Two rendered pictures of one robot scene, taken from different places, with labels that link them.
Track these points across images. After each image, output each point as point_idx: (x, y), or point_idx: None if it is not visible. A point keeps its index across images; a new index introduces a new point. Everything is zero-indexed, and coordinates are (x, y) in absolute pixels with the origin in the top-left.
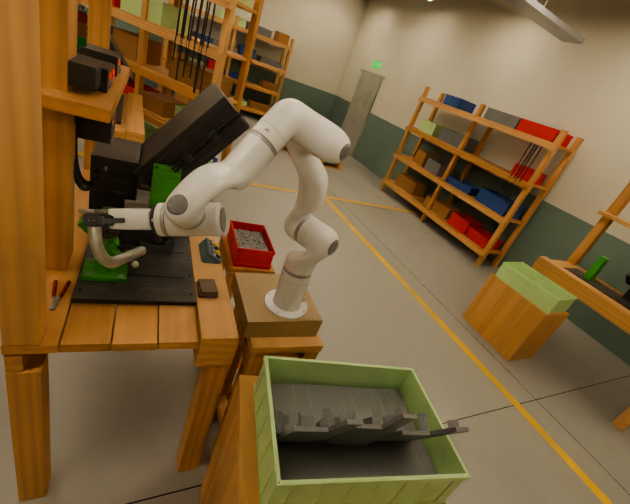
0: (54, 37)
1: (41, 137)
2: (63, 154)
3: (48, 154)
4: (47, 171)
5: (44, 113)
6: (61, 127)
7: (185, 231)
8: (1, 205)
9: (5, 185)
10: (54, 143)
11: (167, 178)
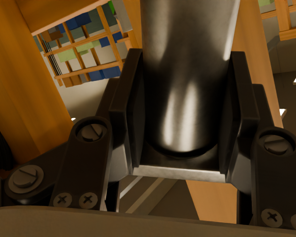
0: None
1: (193, 181)
2: (11, 85)
3: (28, 71)
4: (13, 38)
5: (63, 133)
6: (37, 129)
7: None
8: (251, 9)
9: (259, 68)
10: (31, 96)
11: None
